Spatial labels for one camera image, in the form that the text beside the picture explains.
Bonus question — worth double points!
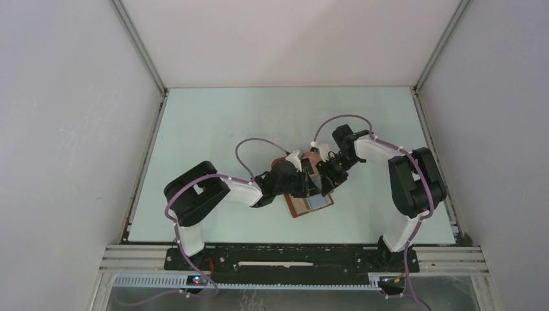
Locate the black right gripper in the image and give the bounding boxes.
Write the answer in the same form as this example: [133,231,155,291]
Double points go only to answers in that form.
[316,152,362,196]

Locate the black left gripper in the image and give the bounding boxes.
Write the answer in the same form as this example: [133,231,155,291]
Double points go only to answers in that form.
[274,167,320,198]

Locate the pink oval plastic tray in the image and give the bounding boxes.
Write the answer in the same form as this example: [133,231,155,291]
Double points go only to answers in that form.
[271,150,322,179]

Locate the brown leather card holder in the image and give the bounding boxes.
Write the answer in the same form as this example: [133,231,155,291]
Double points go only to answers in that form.
[284,194,334,218]

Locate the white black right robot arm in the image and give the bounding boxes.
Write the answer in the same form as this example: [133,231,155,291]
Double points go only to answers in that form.
[311,124,447,271]

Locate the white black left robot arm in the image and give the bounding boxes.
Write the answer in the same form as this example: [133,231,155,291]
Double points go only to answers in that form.
[163,160,321,270]

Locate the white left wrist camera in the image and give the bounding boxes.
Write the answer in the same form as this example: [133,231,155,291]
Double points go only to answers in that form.
[285,150,303,172]

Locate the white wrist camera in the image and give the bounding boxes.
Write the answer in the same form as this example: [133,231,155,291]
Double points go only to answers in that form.
[310,141,331,162]
[285,150,303,172]

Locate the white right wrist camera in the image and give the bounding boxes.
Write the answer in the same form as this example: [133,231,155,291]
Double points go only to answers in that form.
[310,141,331,162]

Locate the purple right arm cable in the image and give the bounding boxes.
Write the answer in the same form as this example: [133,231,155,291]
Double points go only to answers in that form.
[312,114,436,311]

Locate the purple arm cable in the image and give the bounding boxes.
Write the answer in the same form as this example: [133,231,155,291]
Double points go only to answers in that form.
[113,137,293,308]
[312,114,436,311]

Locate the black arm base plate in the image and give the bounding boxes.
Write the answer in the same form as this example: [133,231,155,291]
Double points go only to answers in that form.
[164,243,420,286]

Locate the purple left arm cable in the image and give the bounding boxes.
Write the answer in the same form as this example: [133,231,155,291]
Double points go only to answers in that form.
[113,137,293,308]

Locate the aluminium frame rail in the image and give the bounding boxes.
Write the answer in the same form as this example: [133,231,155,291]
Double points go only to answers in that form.
[100,244,489,290]

